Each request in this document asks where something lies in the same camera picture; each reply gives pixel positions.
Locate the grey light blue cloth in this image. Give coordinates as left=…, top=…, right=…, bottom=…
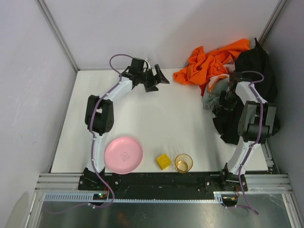
left=202, top=75, right=229, bottom=110

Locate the black cloth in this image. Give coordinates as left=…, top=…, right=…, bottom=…
left=212, top=39, right=278, bottom=145

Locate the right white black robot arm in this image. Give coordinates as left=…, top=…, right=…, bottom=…
left=218, top=71, right=276, bottom=191

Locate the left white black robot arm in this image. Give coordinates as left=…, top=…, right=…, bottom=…
left=85, top=57, right=170, bottom=173

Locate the red cloth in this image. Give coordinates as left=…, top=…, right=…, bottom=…
left=199, top=84, right=206, bottom=96

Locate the orange cloth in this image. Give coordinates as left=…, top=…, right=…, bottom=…
left=173, top=38, right=250, bottom=85

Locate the yellow cube block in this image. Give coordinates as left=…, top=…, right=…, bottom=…
left=156, top=153, right=171, bottom=170

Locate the pink round plate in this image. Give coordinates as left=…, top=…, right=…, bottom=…
left=104, top=136, right=143, bottom=174

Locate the amber transparent plastic cup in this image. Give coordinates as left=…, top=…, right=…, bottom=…
left=174, top=153, right=193, bottom=174

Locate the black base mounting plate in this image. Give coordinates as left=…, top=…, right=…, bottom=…
left=78, top=169, right=248, bottom=200

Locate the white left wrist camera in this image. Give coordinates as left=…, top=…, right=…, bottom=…
left=144, top=58, right=151, bottom=70

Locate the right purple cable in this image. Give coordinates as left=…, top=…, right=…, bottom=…
left=238, top=70, right=266, bottom=216

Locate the aluminium front frame rail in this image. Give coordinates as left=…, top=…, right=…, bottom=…
left=35, top=173, right=293, bottom=194

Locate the grey slotted cable duct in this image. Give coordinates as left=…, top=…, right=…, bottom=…
left=44, top=192, right=237, bottom=203

